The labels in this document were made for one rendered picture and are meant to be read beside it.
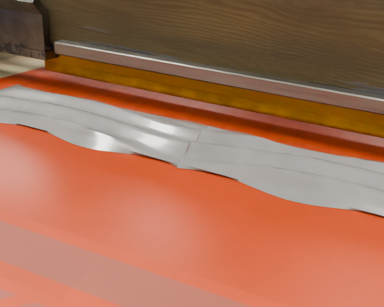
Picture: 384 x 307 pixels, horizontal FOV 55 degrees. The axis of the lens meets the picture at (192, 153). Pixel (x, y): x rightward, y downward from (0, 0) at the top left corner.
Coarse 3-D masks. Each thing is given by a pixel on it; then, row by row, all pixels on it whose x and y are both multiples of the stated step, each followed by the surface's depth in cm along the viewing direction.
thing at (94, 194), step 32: (96, 96) 31; (128, 96) 32; (160, 96) 33; (0, 128) 24; (32, 128) 24; (0, 160) 20; (32, 160) 21; (64, 160) 21; (96, 160) 21; (128, 160) 22; (160, 160) 22; (0, 192) 17; (32, 192) 18; (64, 192) 18; (96, 192) 18; (128, 192) 19; (64, 224) 16; (96, 224) 16
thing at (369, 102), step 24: (72, 48) 30; (96, 48) 30; (168, 72) 28; (192, 72) 28; (216, 72) 27; (240, 72) 27; (288, 96) 26; (312, 96) 25; (336, 96) 25; (360, 96) 24
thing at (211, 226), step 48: (288, 144) 26; (336, 144) 27; (192, 192) 19; (240, 192) 20; (144, 240) 15; (192, 240) 16; (240, 240) 16; (288, 240) 16; (336, 240) 17; (240, 288) 14; (288, 288) 14; (336, 288) 14
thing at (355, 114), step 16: (80, 64) 33; (96, 64) 33; (160, 80) 31; (176, 80) 31; (192, 80) 30; (240, 96) 29; (256, 96) 29; (272, 96) 29; (320, 112) 28; (336, 112) 27; (352, 112) 27; (368, 112) 27
